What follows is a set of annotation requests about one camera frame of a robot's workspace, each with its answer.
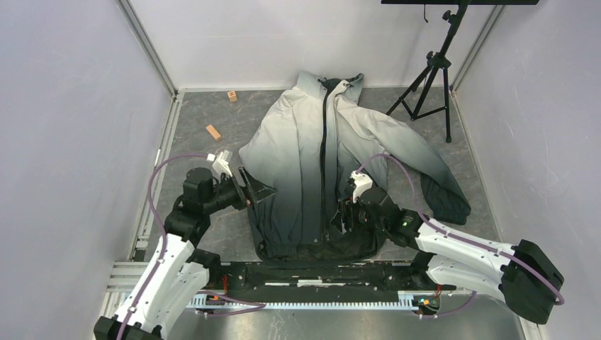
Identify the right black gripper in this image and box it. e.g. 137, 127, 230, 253
330, 194, 387, 234

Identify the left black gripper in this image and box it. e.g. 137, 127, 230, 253
203, 165, 278, 214

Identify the grey to black gradient jacket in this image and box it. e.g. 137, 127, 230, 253
239, 71, 471, 266

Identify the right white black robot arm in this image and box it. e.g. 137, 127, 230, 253
332, 187, 565, 324

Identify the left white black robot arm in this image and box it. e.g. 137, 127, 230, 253
93, 167, 276, 339

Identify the long wooden block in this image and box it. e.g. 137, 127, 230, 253
206, 125, 223, 142

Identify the small wooden cube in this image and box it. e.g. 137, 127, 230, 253
227, 91, 238, 103

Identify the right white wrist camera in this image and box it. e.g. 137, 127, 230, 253
349, 171, 373, 203

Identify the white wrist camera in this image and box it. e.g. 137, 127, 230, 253
207, 150, 232, 177
349, 171, 373, 203

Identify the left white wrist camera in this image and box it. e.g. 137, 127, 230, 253
207, 150, 232, 177

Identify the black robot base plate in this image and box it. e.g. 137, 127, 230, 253
206, 261, 455, 303

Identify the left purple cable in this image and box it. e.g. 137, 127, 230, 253
116, 152, 266, 340

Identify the white toothed cable rail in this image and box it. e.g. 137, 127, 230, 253
186, 298, 419, 312

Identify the black camera tripod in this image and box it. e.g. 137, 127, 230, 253
381, 0, 539, 143

